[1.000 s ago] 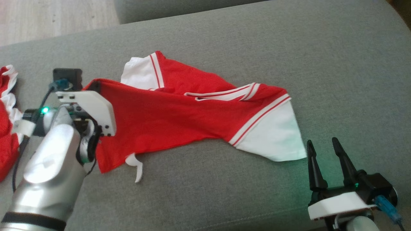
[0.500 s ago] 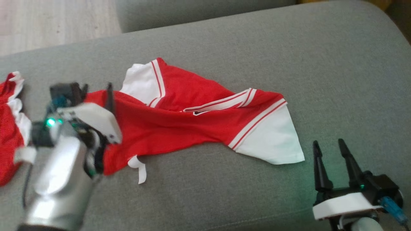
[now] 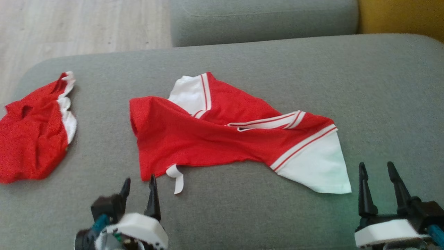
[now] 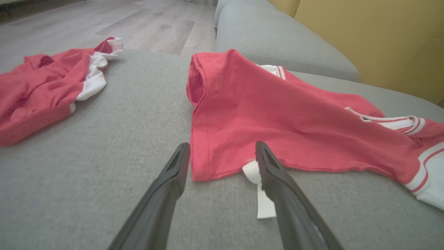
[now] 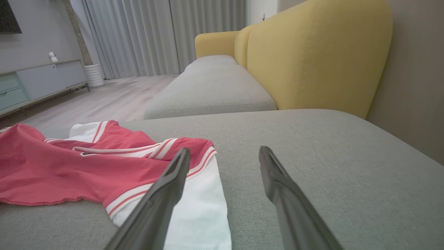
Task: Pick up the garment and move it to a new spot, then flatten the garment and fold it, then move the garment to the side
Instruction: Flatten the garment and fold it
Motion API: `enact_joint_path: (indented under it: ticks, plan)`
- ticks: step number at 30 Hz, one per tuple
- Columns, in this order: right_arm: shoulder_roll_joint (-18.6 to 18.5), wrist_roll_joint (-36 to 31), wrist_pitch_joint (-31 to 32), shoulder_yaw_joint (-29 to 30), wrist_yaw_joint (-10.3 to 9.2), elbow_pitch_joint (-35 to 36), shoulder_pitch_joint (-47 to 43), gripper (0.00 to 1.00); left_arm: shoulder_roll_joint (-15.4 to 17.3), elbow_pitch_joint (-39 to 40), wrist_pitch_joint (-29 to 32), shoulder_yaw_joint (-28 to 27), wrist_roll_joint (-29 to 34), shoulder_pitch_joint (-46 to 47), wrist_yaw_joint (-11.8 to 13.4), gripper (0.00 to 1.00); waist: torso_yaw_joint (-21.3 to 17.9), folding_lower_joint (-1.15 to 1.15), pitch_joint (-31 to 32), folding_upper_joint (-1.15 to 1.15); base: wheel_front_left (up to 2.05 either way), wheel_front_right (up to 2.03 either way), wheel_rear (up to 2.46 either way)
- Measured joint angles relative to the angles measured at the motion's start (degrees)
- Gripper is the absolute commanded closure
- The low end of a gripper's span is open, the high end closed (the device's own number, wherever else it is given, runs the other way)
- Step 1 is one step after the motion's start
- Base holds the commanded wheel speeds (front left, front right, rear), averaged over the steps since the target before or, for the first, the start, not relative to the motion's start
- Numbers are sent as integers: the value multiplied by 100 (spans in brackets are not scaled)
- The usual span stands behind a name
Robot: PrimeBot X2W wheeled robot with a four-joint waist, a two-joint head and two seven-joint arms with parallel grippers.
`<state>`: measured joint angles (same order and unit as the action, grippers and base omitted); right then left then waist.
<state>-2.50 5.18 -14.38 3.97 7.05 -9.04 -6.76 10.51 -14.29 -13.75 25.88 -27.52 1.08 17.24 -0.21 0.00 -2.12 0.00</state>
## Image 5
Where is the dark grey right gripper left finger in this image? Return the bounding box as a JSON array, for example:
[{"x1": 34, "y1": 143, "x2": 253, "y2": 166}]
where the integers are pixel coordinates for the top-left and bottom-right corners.
[{"x1": 104, "y1": 148, "x2": 190, "y2": 250}]

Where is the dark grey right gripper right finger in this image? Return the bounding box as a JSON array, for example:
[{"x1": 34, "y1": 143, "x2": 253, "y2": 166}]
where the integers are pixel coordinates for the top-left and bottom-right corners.
[{"x1": 258, "y1": 146, "x2": 344, "y2": 250}]

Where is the red and white jersey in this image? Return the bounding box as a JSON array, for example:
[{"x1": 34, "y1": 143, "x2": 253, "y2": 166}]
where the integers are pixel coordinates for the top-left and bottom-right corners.
[{"x1": 0, "y1": 120, "x2": 232, "y2": 250}]

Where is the large grey sofa chaise cushion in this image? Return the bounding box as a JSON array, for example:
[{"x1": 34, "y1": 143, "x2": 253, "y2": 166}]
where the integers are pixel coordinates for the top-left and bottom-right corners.
[{"x1": 0, "y1": 109, "x2": 444, "y2": 250}]

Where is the white ribbed cylinder vase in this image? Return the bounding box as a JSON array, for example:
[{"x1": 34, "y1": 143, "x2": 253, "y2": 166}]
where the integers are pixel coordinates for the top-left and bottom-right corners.
[{"x1": 84, "y1": 64, "x2": 104, "y2": 87}]

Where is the small grey sofa seat cushion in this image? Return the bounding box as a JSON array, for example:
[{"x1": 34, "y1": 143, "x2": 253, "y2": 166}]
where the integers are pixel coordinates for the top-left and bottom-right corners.
[{"x1": 184, "y1": 55, "x2": 240, "y2": 73}]

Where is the wide yellow sofa backrest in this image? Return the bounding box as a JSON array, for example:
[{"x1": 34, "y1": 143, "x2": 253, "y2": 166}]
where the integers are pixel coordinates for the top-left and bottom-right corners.
[{"x1": 247, "y1": 0, "x2": 393, "y2": 119}]

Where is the grey cabinet sliding door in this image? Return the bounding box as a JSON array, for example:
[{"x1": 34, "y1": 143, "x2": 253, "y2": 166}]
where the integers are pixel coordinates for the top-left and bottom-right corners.
[{"x1": 17, "y1": 61, "x2": 87, "y2": 101}]

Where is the low wooden tv cabinet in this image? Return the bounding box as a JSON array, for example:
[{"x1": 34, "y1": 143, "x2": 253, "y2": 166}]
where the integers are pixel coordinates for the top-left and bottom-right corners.
[{"x1": 0, "y1": 59, "x2": 90, "y2": 117}]

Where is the grey pleated curtain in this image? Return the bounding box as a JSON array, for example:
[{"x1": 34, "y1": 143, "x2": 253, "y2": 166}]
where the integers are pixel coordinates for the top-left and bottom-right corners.
[{"x1": 69, "y1": 0, "x2": 247, "y2": 80}]

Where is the yellow sofa end backrest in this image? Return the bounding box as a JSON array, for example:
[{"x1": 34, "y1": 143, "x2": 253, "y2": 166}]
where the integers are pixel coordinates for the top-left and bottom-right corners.
[{"x1": 195, "y1": 31, "x2": 240, "y2": 59}]

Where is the narrow yellow sofa backrest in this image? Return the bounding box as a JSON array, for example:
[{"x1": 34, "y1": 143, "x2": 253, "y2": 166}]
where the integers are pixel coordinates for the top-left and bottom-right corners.
[{"x1": 234, "y1": 26, "x2": 254, "y2": 70}]

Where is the pale green cabinet drawer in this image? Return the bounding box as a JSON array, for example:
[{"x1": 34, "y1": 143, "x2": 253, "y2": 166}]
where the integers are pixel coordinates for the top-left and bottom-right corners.
[
  {"x1": 0, "y1": 87, "x2": 30, "y2": 111},
  {"x1": 0, "y1": 74, "x2": 20, "y2": 92}
]

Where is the black wall television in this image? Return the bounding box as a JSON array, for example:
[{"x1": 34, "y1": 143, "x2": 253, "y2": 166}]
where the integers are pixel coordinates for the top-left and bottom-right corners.
[{"x1": 0, "y1": 0, "x2": 22, "y2": 34}]

